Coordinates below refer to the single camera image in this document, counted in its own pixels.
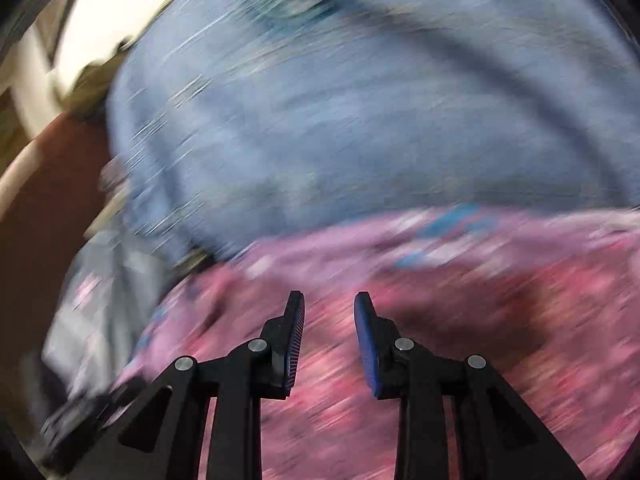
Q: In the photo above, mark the brown sofa armrest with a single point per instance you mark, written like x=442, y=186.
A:
x=45, y=220

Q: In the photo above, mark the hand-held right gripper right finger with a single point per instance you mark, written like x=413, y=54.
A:
x=367, y=350

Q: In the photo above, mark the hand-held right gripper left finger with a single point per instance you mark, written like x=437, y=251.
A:
x=295, y=345

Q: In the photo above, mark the purple floral blanket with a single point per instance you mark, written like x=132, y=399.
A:
x=320, y=260

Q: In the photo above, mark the grey star-print bedding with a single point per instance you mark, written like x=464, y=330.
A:
x=100, y=300

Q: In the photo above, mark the maroon floral shirt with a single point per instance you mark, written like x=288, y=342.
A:
x=500, y=360

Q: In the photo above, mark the blue plaid quilt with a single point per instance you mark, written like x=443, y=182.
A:
x=350, y=110

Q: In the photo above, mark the dark olive cloth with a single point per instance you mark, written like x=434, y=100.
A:
x=95, y=85

